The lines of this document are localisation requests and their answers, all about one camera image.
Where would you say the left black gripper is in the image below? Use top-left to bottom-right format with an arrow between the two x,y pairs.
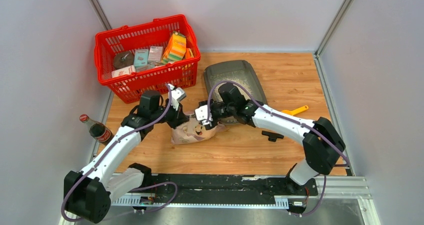
151,98 -> 190,130

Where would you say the cat litter bag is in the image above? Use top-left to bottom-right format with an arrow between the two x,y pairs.
170,111 -> 228,145

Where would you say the black bag clip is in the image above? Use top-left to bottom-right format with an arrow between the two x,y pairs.
261,130 -> 285,143

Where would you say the yellow plastic scoop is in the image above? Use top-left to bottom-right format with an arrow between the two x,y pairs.
281,105 -> 309,116

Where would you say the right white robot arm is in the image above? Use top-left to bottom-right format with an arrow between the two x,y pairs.
195,80 -> 350,195

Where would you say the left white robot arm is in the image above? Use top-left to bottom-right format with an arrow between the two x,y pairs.
61,84 -> 188,224

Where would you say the grey plastic litter box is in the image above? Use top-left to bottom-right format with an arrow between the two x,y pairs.
203,60 -> 268,128

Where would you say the pink small box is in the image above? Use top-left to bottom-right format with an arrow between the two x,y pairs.
148,46 -> 164,64

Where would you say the white pink flat box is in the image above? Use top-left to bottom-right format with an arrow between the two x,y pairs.
111,65 -> 136,78

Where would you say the teal small box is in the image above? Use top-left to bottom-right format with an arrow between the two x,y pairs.
133,49 -> 149,69

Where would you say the orange sponge pack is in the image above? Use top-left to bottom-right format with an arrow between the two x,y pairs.
161,31 -> 187,65

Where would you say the red plastic shopping basket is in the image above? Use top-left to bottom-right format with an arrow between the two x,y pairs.
94,14 -> 201,104

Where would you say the cola bottle red cap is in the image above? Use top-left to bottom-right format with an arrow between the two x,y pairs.
79,114 -> 114,146

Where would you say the brown round disc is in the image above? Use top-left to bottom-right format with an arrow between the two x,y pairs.
113,51 -> 134,70

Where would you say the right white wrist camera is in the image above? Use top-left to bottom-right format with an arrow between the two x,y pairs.
194,100 -> 213,126

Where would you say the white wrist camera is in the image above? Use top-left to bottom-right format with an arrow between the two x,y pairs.
194,100 -> 213,126
166,83 -> 187,111

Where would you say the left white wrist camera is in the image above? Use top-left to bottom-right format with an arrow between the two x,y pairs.
166,83 -> 187,111

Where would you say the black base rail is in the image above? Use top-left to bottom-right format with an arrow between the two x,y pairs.
135,173 -> 319,213

